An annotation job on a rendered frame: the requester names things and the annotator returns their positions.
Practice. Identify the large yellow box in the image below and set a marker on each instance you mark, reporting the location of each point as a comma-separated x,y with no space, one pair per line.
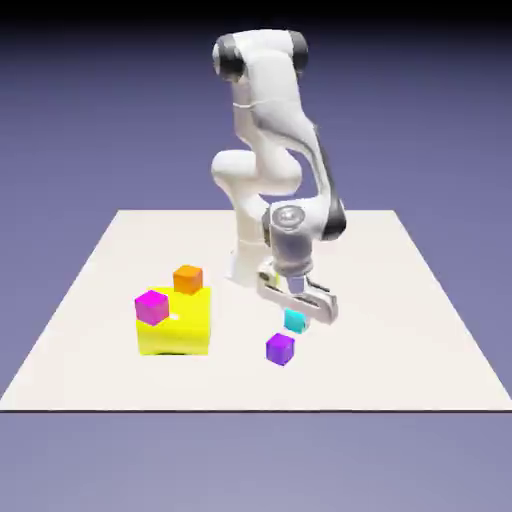
180,328

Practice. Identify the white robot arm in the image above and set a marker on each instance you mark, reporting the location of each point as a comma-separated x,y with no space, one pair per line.
272,120

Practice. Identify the small cyan cube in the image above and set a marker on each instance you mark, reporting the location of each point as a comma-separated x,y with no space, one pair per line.
294,320

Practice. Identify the small orange cube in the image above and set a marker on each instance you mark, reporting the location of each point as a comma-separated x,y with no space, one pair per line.
187,279

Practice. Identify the small purple cube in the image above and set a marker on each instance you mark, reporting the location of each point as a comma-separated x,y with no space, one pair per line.
280,349

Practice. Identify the small magenta cube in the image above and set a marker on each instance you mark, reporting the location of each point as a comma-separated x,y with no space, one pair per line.
151,307

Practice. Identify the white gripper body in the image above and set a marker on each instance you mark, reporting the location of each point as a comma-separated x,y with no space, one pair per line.
316,308

